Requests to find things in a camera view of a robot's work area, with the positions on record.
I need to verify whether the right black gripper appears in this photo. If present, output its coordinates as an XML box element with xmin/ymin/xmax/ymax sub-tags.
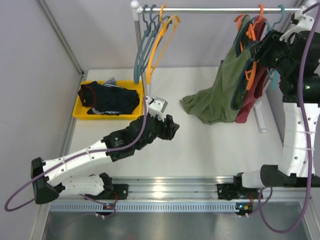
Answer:
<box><xmin>249</xmin><ymin>28</ymin><xmax>296</xmax><ymax>76</ymax></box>

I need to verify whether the orange plastic hanger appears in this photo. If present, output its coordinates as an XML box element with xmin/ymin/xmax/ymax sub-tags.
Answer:
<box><xmin>234</xmin><ymin>9</ymin><xmax>266</xmax><ymax>94</ymax></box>

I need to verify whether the green tank top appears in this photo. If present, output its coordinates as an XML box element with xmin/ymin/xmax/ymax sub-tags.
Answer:
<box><xmin>180</xmin><ymin>15</ymin><xmax>253</xmax><ymax>125</ymax></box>

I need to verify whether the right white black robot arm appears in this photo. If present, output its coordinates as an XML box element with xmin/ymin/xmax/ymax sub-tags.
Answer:
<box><xmin>233</xmin><ymin>30</ymin><xmax>320</xmax><ymax>199</ymax></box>

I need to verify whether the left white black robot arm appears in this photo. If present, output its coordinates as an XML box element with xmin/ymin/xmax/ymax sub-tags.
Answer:
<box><xmin>31</xmin><ymin>114</ymin><xmax>180</xmax><ymax>205</ymax></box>

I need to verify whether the light teal hanger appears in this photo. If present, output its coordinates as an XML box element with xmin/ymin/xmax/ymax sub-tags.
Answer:
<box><xmin>264</xmin><ymin>4</ymin><xmax>286</xmax><ymax>91</ymax></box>

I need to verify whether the red tank top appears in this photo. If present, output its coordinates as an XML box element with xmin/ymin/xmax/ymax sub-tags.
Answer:
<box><xmin>235</xmin><ymin>16</ymin><xmax>268</xmax><ymax>124</ymax></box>

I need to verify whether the dark teal hanger right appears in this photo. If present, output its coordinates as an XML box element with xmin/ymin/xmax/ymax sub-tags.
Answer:
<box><xmin>133</xmin><ymin>4</ymin><xmax>162</xmax><ymax>80</ymax></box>

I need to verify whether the dark teal hanger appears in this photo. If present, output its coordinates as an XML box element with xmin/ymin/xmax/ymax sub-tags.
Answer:
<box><xmin>133</xmin><ymin>4</ymin><xmax>162</xmax><ymax>80</ymax></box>
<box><xmin>133</xmin><ymin>4</ymin><xmax>156</xmax><ymax>85</ymax></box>

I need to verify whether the dark teal hanger left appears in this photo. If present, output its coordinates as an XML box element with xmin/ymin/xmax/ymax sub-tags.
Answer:
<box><xmin>133</xmin><ymin>4</ymin><xmax>156</xmax><ymax>85</ymax></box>

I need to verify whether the yellow-orange plastic hanger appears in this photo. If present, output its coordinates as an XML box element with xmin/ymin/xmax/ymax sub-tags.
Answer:
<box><xmin>145</xmin><ymin>4</ymin><xmax>181</xmax><ymax>85</ymax></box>

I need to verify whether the dark navy garment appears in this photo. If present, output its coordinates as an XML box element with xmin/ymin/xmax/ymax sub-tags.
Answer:
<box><xmin>78</xmin><ymin>81</ymin><xmax>140</xmax><ymax>116</ymax></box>

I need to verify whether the striped blue white garment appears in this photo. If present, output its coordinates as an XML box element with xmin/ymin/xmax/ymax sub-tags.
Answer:
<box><xmin>87</xmin><ymin>77</ymin><xmax>123</xmax><ymax>116</ymax></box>

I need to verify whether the yellow plastic bin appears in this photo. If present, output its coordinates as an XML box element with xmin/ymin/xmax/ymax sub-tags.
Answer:
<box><xmin>73</xmin><ymin>80</ymin><xmax>143</xmax><ymax>120</ymax></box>

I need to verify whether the white metal clothes rack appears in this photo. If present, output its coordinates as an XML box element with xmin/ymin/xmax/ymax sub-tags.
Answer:
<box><xmin>129</xmin><ymin>0</ymin><xmax>318</xmax><ymax>134</ymax></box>

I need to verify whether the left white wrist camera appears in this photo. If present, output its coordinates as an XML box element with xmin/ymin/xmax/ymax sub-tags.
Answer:
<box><xmin>145</xmin><ymin>96</ymin><xmax>168</xmax><ymax>122</ymax></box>

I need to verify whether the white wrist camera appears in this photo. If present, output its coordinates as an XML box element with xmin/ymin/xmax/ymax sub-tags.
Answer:
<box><xmin>279</xmin><ymin>6</ymin><xmax>315</xmax><ymax>43</ymax></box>
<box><xmin>145</xmin><ymin>96</ymin><xmax>168</xmax><ymax>122</ymax></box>

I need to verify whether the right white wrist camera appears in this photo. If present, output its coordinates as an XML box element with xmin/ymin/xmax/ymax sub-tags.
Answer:
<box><xmin>279</xmin><ymin>6</ymin><xmax>315</xmax><ymax>43</ymax></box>

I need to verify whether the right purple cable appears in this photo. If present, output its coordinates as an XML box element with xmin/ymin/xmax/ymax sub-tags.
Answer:
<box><xmin>258</xmin><ymin>3</ymin><xmax>320</xmax><ymax>232</ymax></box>

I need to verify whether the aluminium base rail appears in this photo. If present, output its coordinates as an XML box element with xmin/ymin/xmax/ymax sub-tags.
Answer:
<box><xmin>62</xmin><ymin>176</ymin><xmax>296</xmax><ymax>201</ymax></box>

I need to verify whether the perforated cable tray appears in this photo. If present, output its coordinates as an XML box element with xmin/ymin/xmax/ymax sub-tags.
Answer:
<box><xmin>49</xmin><ymin>202</ymin><xmax>249</xmax><ymax>213</ymax></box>

